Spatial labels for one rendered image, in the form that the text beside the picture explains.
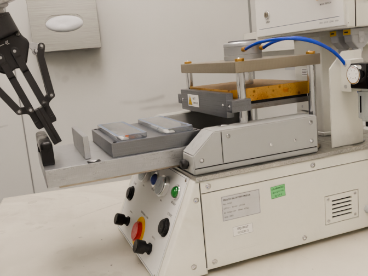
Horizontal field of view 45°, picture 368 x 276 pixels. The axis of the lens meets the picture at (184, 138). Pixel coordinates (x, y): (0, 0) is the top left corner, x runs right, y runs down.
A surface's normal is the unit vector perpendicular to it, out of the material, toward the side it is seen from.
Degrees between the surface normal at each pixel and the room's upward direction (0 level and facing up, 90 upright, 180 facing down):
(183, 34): 90
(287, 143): 90
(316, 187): 90
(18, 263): 0
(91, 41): 90
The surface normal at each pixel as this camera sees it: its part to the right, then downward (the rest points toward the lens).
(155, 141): 0.36, 0.14
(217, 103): -0.93, 0.15
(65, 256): -0.09, -0.98
